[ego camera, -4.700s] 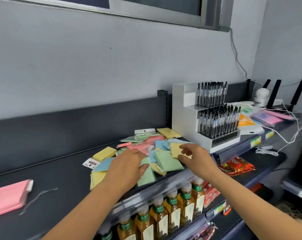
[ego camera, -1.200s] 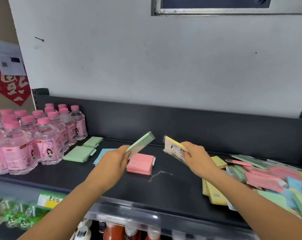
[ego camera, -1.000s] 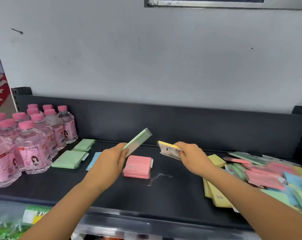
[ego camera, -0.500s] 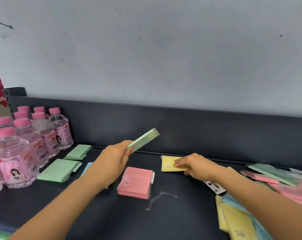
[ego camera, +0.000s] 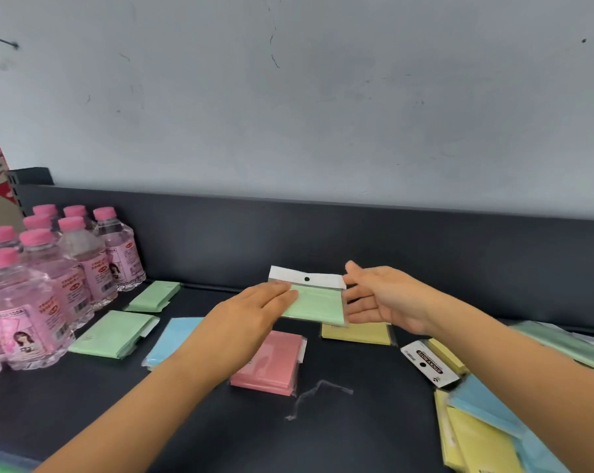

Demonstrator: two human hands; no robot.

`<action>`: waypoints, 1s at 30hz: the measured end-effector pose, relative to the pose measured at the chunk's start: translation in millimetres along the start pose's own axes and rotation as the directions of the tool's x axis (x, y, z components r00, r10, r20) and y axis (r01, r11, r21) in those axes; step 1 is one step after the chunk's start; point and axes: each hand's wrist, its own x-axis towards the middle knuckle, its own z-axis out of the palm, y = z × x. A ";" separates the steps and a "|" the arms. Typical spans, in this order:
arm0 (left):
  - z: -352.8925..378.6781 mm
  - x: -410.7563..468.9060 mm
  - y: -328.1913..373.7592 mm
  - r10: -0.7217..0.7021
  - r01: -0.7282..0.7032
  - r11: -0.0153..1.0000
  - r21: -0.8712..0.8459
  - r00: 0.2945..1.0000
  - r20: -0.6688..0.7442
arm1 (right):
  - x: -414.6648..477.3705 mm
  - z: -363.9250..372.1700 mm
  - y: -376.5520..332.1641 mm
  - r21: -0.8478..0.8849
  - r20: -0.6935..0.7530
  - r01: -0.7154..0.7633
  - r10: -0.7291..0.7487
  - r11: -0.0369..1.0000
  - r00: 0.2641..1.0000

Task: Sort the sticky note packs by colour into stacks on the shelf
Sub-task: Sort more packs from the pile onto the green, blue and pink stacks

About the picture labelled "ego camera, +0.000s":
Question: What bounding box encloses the group of pink-capped water bottles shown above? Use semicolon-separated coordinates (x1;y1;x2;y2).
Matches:
0;204;147;387

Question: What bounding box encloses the thick green sticky note packet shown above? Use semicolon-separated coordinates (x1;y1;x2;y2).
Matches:
68;310;161;360

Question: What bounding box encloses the black shelf back panel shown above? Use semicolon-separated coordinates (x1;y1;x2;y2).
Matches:
9;167;594;336

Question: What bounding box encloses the person's left hand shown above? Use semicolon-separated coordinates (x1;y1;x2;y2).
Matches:
202;281;300;378

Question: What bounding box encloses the clear plastic wrapper scrap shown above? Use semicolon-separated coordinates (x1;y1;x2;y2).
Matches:
285;379;355;422

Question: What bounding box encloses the thin green sticky note packet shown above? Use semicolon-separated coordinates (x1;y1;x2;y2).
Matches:
123;281;182;314

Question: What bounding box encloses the pink sticky note packet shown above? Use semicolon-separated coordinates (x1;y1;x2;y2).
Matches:
229;331;308;398

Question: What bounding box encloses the yellow packet with black-white header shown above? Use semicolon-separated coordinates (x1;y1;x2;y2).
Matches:
400;338;471;389

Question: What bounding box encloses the person's right forearm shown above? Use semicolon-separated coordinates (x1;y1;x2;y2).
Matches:
425;288;594;473

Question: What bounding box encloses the yellow sticky note packet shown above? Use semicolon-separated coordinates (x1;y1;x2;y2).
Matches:
320;322;397;347
433;388;526;473

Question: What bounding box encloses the person's right hand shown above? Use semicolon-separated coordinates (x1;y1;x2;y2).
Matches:
343;261;441;338

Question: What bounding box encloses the blue sticky note packet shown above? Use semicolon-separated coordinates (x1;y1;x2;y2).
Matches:
141;317;207;371
447;373;571;473

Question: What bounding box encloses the person's left forearm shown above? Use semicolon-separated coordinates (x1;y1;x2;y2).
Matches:
31;315;238;473

